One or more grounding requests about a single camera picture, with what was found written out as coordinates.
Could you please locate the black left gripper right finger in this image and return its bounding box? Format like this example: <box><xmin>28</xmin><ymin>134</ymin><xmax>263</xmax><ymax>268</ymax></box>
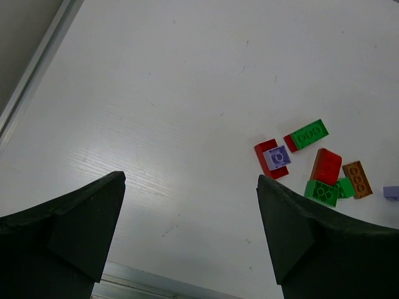
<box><xmin>257</xmin><ymin>175</ymin><xmax>398</xmax><ymax>298</ymax></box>

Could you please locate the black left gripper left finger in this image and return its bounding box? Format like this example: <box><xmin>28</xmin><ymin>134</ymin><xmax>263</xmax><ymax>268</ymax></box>
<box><xmin>1</xmin><ymin>171</ymin><xmax>126</xmax><ymax>298</ymax></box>

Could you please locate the green 2x2 lego brick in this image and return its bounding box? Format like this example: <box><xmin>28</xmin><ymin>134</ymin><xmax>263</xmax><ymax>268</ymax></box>
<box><xmin>304</xmin><ymin>180</ymin><xmax>339</xmax><ymax>207</ymax></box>

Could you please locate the small green lego brick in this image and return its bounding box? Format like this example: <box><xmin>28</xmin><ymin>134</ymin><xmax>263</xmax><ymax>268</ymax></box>
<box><xmin>334</xmin><ymin>178</ymin><xmax>355</xmax><ymax>199</ymax></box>

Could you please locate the red curved lego brick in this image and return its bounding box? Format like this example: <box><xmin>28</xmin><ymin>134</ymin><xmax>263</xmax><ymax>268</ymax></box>
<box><xmin>310</xmin><ymin>148</ymin><xmax>342</xmax><ymax>186</ymax></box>

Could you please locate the orange long lego plate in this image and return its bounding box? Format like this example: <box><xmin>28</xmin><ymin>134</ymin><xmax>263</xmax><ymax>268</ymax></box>
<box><xmin>342</xmin><ymin>161</ymin><xmax>373</xmax><ymax>199</ymax></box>

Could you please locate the purple square lego brick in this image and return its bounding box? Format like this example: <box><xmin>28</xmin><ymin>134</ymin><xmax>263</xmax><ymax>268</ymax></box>
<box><xmin>263</xmin><ymin>145</ymin><xmax>291</xmax><ymax>171</ymax></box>

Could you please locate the long red lego plate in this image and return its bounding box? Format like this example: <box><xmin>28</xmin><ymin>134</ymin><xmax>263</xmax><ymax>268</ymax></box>
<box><xmin>284</xmin><ymin>134</ymin><xmax>298</xmax><ymax>153</ymax></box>

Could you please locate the long green lego brick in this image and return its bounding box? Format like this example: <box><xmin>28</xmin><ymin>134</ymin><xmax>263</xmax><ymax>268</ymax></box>
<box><xmin>290</xmin><ymin>119</ymin><xmax>329</xmax><ymax>150</ymax></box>

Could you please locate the aluminium table edge rail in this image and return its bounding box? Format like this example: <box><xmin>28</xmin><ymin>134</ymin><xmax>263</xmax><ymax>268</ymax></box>
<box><xmin>1</xmin><ymin>1</ymin><xmax>84</xmax><ymax>151</ymax></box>

